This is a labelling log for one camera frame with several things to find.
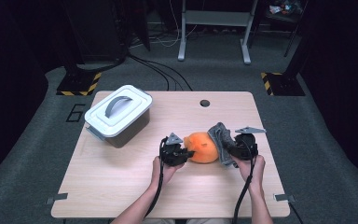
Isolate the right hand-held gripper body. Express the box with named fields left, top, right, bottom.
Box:
left=229, top=125, right=267, bottom=161

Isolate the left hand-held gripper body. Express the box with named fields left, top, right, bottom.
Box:
left=159, top=133, right=188, bottom=167

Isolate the orange plush toy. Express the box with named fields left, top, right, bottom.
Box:
left=183, top=131, right=220, bottom=164

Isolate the clear brown storage box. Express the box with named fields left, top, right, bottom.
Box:
left=86, top=106, right=152, bottom=149

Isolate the grey box with white lid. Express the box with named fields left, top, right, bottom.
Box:
left=84, top=84, right=154, bottom=139

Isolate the person's left hand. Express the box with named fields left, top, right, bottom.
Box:
left=151, top=156, right=185, bottom=188

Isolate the person's right hand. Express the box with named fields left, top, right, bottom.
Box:
left=232, top=154, right=267, bottom=191

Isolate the black base with hazard stripes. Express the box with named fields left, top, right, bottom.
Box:
left=56, top=70, right=103, bottom=97
left=260, top=72, right=306, bottom=97

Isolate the white metal stand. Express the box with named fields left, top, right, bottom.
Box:
left=177, top=0, right=259, bottom=65

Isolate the dark equipment cabinet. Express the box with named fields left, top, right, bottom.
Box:
left=80, top=0, right=129, bottom=63

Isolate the colourful small clutter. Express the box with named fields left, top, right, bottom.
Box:
left=268, top=0, right=304, bottom=16

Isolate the left hand-held gripper cable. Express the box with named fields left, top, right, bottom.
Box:
left=143, top=138, right=169, bottom=220

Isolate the hand-held gripper cable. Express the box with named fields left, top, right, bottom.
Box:
left=232, top=138, right=259, bottom=224
left=143, top=138, right=169, bottom=220

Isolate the right hand-held gripper cable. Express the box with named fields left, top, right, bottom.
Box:
left=232, top=138, right=259, bottom=224

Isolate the black floor cable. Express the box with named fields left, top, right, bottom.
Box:
left=127, top=53, right=171, bottom=91
left=136, top=57, right=194, bottom=91

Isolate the thin black cable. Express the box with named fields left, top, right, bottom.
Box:
left=288, top=200, right=306, bottom=224

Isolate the black stand post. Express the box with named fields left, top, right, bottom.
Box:
left=283, top=18, right=310, bottom=76
left=60, top=0, right=87, bottom=76

